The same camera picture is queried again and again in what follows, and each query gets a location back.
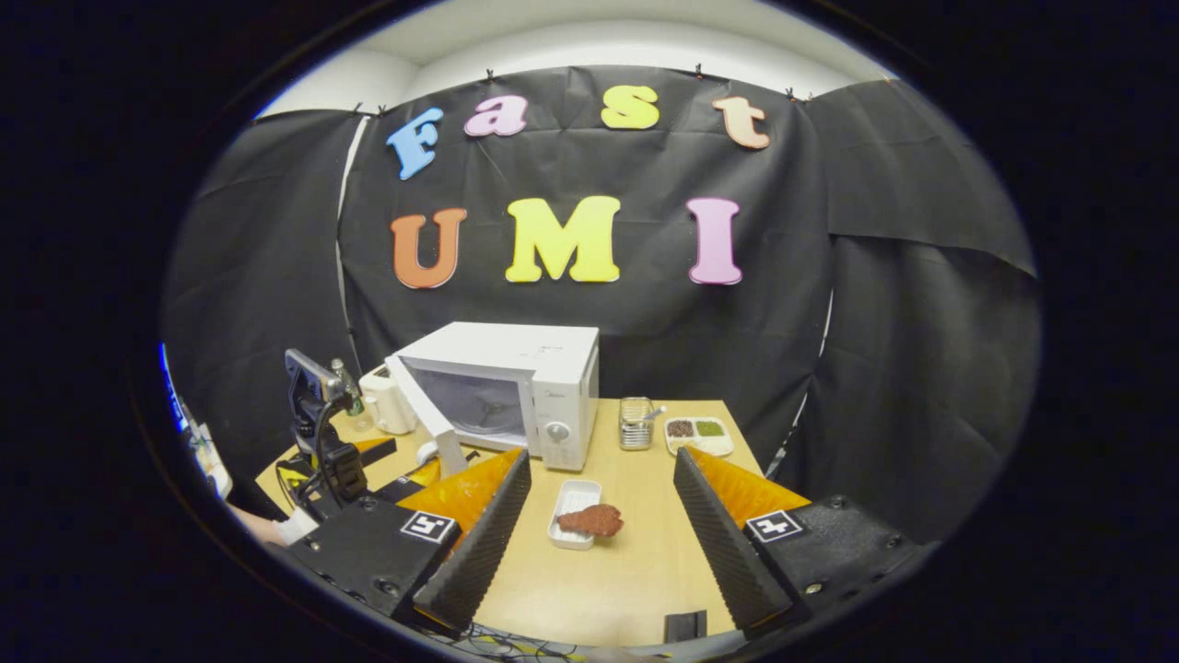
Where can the white paper sheet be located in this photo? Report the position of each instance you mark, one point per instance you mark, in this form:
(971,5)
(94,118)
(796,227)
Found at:
(219,479)

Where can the clear plastic water bottle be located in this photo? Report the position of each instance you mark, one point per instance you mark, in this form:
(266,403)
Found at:
(348,391)

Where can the white rectangular tray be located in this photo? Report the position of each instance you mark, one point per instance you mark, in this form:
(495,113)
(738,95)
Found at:
(571,497)

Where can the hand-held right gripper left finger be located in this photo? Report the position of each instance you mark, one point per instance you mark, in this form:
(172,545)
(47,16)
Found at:
(479,552)

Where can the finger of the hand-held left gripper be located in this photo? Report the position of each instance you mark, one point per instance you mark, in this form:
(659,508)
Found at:
(419,474)
(379,451)

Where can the white divided spice dish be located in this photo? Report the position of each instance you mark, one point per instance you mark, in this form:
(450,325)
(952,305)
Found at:
(698,442)

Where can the black backdrop cloth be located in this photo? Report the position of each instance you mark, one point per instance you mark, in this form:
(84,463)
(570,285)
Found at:
(783,322)

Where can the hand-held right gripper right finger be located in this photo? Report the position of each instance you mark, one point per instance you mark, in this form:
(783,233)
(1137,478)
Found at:
(718,543)

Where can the brown fried meat piece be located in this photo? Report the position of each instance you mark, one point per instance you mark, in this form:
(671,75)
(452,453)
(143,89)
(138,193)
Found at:
(594,520)

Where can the white toaster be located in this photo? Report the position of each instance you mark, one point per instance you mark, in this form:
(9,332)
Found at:
(387,410)

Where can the white microwave oven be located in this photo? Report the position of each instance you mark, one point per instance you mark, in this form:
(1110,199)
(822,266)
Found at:
(553,368)

